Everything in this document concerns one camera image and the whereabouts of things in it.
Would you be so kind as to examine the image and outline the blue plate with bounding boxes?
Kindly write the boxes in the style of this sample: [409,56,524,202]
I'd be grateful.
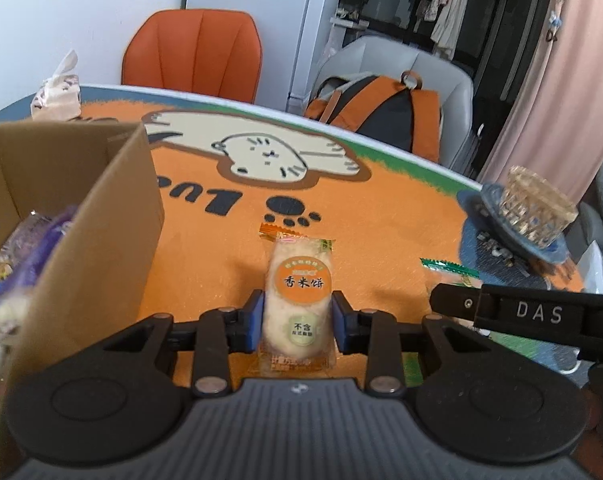
[456,182,569,264]

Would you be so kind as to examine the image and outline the cat printed table mat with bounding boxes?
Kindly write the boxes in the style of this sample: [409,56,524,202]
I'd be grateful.
[0,85,589,391]

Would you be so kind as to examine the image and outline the brown cardboard box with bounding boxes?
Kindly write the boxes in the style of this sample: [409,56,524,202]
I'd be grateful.
[0,122,165,463]

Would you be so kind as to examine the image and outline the tissue pack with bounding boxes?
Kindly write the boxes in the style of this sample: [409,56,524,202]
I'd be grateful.
[30,49,82,121]

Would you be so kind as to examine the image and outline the white plastic bag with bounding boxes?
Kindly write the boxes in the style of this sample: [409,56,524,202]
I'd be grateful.
[576,240,603,295]

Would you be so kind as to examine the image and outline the orange and black backpack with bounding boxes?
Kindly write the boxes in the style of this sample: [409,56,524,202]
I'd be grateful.
[304,71,442,163]

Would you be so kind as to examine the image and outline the woven bamboo basket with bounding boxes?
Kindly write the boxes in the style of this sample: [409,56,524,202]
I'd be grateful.
[499,165,579,251]

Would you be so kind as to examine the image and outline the orange rice cracker packet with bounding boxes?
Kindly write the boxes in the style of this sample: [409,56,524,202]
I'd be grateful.
[259,224,338,375]

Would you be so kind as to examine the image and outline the pink curtain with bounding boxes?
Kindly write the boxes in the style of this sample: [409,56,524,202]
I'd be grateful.
[476,0,603,202]

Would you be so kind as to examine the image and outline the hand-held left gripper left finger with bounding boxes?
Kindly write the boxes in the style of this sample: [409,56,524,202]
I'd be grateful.
[99,289,266,397]

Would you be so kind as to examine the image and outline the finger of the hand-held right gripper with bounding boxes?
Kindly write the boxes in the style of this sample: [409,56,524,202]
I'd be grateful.
[429,284,483,325]

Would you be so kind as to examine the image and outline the long purple snack packet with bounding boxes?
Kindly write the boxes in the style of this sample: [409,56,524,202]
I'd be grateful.
[12,205,78,291]

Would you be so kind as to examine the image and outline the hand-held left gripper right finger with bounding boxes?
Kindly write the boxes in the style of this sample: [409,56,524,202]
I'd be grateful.
[331,290,488,397]

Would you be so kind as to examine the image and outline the green striped clear packet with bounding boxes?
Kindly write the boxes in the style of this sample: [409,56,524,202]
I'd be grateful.
[420,257,479,289]

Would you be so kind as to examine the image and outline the hanging clothes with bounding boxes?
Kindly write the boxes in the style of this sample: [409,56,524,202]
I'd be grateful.
[415,0,483,57]

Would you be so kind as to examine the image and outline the orange chair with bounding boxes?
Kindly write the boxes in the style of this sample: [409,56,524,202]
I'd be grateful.
[122,9,262,105]

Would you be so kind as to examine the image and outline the grey chair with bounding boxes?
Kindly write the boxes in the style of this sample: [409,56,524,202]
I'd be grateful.
[314,35,475,172]

